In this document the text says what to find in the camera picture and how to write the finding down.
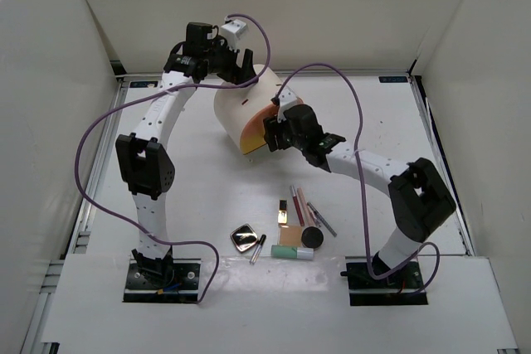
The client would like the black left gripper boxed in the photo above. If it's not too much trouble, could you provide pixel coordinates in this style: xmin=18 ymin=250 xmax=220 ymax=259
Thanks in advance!
xmin=203 ymin=36 xmax=257 ymax=89

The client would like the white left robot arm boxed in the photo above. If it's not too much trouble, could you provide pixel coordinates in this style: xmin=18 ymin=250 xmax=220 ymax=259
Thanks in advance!
xmin=115 ymin=19 xmax=256 ymax=288

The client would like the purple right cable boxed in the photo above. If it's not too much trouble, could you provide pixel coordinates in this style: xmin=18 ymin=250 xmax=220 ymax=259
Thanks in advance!
xmin=271 ymin=63 xmax=441 ymax=281

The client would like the dark logo sticker left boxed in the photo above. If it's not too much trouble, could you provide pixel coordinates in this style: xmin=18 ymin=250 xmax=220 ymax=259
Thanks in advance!
xmin=129 ymin=80 xmax=158 ymax=88

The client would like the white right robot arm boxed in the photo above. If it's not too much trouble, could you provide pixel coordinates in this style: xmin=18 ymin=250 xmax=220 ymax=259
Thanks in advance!
xmin=263 ymin=104 xmax=456 ymax=288

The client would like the gold black lipstick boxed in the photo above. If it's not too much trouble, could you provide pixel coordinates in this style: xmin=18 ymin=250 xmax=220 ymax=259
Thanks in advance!
xmin=277 ymin=199 xmax=288 ymax=225

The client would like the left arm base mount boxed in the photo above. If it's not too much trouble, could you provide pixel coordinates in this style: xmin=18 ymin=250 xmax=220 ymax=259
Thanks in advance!
xmin=123 ymin=250 xmax=202 ymax=304

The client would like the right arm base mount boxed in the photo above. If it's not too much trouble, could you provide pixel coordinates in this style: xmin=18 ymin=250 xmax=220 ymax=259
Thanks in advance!
xmin=340 ymin=261 xmax=428 ymax=307

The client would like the mint green tube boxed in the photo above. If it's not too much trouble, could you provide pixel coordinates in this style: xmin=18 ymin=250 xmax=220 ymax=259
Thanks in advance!
xmin=270 ymin=245 xmax=314 ymax=261

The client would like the grey patterned eyeliner pencil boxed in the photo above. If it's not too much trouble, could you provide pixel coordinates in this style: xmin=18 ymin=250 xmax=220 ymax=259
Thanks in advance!
xmin=307 ymin=201 xmax=337 ymax=237

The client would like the round black compact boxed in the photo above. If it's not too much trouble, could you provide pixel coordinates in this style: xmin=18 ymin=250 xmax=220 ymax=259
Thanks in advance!
xmin=301 ymin=226 xmax=324 ymax=250

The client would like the orange plastic drawer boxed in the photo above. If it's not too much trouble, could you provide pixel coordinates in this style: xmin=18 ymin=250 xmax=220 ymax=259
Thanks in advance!
xmin=239 ymin=99 xmax=279 ymax=155

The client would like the black square compact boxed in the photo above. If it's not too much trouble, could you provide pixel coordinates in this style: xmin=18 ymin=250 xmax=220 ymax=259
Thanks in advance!
xmin=230 ymin=224 xmax=259 ymax=253

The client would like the dark logo sticker right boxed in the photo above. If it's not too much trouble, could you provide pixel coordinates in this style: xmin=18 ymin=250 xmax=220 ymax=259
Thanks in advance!
xmin=378 ymin=75 xmax=410 ymax=84

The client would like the dark logo sticker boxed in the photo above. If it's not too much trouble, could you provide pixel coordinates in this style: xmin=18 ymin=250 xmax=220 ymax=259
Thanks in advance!
xmin=378 ymin=75 xmax=410 ymax=84
xmin=129 ymin=80 xmax=158 ymax=88

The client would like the purple cable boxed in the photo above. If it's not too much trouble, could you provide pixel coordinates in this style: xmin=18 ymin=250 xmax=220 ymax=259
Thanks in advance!
xmin=271 ymin=63 xmax=441 ymax=281
xmin=73 ymin=12 xmax=273 ymax=305

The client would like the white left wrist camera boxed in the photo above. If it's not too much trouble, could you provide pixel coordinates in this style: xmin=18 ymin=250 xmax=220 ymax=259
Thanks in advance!
xmin=219 ymin=19 xmax=248 ymax=51

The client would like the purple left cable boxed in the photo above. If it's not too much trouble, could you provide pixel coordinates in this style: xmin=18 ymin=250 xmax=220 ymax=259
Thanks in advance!
xmin=73 ymin=12 xmax=273 ymax=305

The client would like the clear mascara black cap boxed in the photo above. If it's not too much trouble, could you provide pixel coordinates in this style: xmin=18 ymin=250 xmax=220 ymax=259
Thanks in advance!
xmin=250 ymin=234 xmax=266 ymax=265

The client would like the cream cylindrical organizer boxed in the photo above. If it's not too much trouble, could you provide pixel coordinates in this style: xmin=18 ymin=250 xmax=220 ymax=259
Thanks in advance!
xmin=213 ymin=68 xmax=283 ymax=152

